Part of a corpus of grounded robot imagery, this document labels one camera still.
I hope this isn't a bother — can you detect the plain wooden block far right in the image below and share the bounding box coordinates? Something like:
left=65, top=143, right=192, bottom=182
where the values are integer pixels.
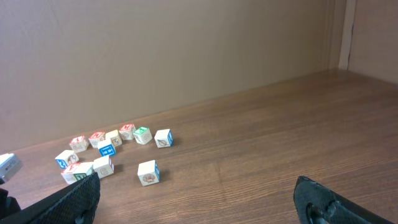
left=154, top=129, right=174, bottom=148

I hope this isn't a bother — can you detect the plain block red side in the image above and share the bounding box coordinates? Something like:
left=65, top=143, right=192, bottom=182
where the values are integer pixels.
left=137, top=160, right=160, bottom=186

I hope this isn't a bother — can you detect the blue side block centre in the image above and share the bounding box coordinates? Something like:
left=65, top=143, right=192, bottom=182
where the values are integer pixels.
left=97, top=139, right=116, bottom=157

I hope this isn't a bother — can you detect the green top block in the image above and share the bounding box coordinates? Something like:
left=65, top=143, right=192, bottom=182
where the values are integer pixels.
left=133, top=126, right=152, bottom=145

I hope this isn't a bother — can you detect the red M block left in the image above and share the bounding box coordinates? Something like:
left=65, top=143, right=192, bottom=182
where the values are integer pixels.
left=88, top=131, right=105, bottom=148

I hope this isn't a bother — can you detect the red m block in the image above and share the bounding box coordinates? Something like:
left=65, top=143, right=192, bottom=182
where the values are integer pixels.
left=88, top=131, right=105, bottom=148
left=119, top=123, right=136, bottom=141

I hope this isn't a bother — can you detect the red M block right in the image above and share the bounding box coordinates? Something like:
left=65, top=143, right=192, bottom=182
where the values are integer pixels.
left=119, top=123, right=136, bottom=141

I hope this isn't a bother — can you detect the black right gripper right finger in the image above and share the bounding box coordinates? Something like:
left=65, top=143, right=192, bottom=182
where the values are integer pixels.
left=293, top=176, right=392, bottom=224

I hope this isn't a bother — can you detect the red V block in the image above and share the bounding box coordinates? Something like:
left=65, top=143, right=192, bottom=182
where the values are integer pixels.
left=61, top=162, right=80, bottom=184

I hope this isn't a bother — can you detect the blue side block left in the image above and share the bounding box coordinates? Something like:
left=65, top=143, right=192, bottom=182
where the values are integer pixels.
left=55, top=150, right=79, bottom=169

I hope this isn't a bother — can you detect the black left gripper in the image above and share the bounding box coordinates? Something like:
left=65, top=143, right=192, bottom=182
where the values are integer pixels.
left=0, top=189, right=21, bottom=218

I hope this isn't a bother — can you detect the green V block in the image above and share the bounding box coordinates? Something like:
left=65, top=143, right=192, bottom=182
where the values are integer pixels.
left=72, top=162, right=93, bottom=180

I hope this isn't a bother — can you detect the red A letter block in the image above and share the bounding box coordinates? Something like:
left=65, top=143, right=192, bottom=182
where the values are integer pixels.
left=69, top=135, right=89, bottom=153

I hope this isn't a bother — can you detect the yellow top block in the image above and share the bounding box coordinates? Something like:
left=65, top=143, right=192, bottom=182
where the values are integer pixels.
left=105, top=129, right=123, bottom=147

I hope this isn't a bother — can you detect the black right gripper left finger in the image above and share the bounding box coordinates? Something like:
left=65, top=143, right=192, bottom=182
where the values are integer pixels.
left=1, top=172, right=101, bottom=224

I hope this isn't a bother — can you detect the blue side block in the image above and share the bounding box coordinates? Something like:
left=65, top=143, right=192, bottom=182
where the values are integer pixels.
left=55, top=150, right=79, bottom=169
left=97, top=139, right=116, bottom=157

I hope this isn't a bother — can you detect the plain block with drawing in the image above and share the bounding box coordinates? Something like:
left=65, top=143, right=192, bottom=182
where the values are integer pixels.
left=93, top=156, right=114, bottom=179

